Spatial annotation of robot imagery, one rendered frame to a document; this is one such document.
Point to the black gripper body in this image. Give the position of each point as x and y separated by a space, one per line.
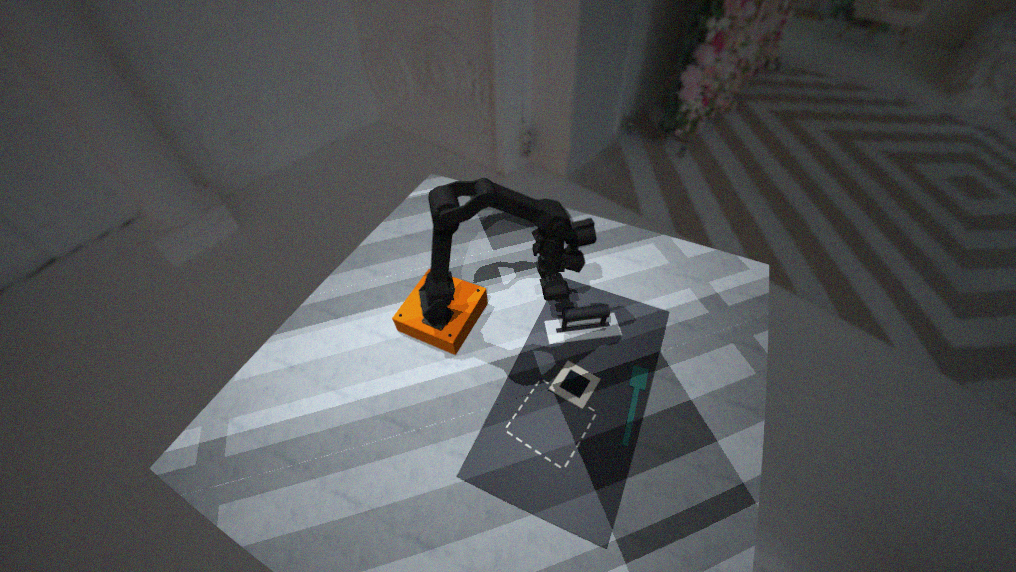
555 287

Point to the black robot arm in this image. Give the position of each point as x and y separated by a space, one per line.
554 227

